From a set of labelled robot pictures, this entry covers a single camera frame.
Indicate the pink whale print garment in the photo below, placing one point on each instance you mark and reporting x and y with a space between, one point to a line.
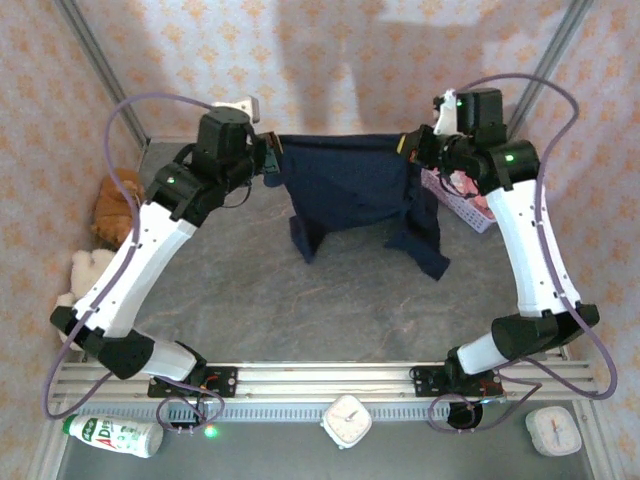
467 187

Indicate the navy blue garment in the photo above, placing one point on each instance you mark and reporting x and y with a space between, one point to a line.
345 185

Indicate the lilac plastic basket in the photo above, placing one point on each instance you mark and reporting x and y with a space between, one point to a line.
467 212

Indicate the brown plush toy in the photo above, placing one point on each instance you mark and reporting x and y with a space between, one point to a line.
112 210

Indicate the white plush toy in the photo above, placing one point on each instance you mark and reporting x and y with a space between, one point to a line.
90 270

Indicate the white square clock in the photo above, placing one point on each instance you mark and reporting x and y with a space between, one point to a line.
554 431
346 421

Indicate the white drink bottle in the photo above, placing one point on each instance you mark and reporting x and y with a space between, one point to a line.
115 436

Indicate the aluminium frame post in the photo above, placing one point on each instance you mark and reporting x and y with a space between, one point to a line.
100 65
550 65

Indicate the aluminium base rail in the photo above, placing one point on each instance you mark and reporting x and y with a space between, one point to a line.
320 382

